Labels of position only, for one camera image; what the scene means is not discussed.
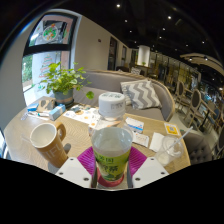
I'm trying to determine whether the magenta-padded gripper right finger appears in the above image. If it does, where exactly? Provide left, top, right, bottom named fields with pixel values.
left=125, top=145, right=170, bottom=189

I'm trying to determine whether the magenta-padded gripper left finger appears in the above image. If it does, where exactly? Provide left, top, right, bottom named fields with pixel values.
left=54, top=146, right=98, bottom=188

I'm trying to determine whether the clear green-labelled drink bottle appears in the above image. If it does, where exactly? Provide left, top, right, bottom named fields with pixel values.
left=88, top=92, right=134, bottom=184

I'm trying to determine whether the white printed leaflet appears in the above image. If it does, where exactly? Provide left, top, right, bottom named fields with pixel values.
left=131, top=130, right=150, bottom=148

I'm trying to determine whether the white paper napkin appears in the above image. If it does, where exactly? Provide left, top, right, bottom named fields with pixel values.
left=148, top=132, right=166, bottom=153

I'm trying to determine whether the clear plastic cup with straw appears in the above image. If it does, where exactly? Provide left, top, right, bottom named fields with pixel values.
left=154, top=125, right=194, bottom=167

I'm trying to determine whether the brown mug with white inside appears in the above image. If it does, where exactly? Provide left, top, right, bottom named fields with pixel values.
left=29, top=121, right=70, bottom=169

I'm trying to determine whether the white orange flat box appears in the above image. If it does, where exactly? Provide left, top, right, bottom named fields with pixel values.
left=88, top=116, right=101, bottom=132

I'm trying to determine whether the white printed menu sheet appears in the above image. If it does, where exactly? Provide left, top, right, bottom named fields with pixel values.
left=63, top=105, right=101, bottom=125

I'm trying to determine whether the yellow square card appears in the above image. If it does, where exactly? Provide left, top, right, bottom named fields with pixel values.
left=163, top=122, right=181, bottom=136

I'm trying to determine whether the small blue white carton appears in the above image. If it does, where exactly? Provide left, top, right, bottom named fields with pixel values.
left=48, top=103, right=67, bottom=121

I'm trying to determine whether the dark tufted armchair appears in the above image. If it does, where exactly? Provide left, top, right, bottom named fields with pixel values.
left=181, top=131, right=214, bottom=164

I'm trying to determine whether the grey white zigzag cushion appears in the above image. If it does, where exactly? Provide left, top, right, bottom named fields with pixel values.
left=119, top=79, right=163, bottom=110

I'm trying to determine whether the wooden phone stand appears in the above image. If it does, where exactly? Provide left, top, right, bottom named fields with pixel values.
left=35, top=96, right=57, bottom=113

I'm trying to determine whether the blue white card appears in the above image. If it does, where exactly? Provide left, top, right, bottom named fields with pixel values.
left=26, top=102, right=40, bottom=113

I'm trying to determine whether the grey curved sofa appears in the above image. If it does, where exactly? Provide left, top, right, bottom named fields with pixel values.
left=71, top=69, right=176, bottom=123

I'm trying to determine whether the green potted plant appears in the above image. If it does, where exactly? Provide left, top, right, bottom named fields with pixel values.
left=34, top=61, right=95, bottom=108

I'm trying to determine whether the group of dining chairs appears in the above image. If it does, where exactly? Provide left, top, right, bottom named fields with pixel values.
left=173, top=79, right=224, bottom=158

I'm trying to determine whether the white round pillar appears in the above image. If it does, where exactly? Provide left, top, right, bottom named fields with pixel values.
left=137, top=44, right=151, bottom=67

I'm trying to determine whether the black-framed decorated window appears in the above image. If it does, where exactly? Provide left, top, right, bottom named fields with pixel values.
left=21, top=13, right=78, bottom=98

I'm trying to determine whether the group of ceiling spotlights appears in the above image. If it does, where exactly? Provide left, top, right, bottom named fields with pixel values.
left=113, top=3, right=209, bottom=63

